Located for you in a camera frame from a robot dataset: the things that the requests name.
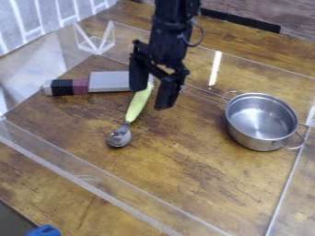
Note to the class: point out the grey block with dark end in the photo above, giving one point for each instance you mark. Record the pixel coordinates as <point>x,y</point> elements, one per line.
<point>102,81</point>

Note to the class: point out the spoon with yellow handle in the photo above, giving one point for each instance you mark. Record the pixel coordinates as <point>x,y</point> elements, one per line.
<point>121,137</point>

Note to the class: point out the clear acrylic triangle stand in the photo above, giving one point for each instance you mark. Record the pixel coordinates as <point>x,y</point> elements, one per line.
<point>94,44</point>

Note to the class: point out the blue object at bottom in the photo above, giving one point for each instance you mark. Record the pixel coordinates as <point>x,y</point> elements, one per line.
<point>46,230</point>

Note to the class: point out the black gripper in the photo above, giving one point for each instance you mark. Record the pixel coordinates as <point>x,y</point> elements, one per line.
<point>166,50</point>

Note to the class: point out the black strip on wall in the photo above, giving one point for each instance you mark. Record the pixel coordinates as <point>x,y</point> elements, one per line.
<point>250,22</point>

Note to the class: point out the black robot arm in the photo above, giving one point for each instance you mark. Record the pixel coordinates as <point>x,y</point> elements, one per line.
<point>178,11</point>

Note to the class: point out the silver pot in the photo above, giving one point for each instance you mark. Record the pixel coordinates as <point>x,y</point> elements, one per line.
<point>262,122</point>

